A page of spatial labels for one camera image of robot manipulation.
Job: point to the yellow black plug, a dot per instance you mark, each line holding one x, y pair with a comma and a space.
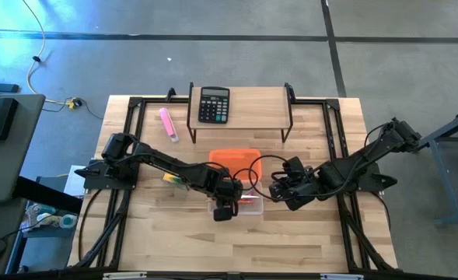
74, 103

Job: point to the grey side desk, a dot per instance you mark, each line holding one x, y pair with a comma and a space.
18, 155

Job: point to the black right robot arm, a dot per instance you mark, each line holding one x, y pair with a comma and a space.
368, 155

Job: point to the pink and white marker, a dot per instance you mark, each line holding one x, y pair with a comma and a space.
168, 123

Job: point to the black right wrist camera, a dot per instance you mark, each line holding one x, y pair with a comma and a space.
303, 197

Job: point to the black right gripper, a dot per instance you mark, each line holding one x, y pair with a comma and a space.
300, 175

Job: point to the black desk calculator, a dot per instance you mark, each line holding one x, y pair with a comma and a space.
214, 107

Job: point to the blue grey utility cart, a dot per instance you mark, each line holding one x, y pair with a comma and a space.
46, 249

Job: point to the wooden riser shelf black legs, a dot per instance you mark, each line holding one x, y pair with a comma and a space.
259, 109

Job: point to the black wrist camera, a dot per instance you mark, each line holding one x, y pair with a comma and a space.
223, 214
303, 197

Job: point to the clear pencil box orange lid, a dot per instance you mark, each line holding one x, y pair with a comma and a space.
236, 159

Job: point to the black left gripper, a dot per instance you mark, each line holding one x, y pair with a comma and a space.
226, 190

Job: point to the white paper sheet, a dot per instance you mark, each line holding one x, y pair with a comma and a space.
75, 183

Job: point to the clear tape roll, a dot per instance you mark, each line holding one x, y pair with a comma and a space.
68, 221

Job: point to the blue grey metal table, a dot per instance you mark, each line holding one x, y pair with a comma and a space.
442, 136

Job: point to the black aluminium table frame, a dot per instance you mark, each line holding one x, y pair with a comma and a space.
158, 100

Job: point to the black angled panel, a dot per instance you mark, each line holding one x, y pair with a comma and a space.
46, 194

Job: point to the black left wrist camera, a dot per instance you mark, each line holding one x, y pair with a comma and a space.
223, 214

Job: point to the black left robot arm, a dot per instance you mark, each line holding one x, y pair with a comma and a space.
166, 161

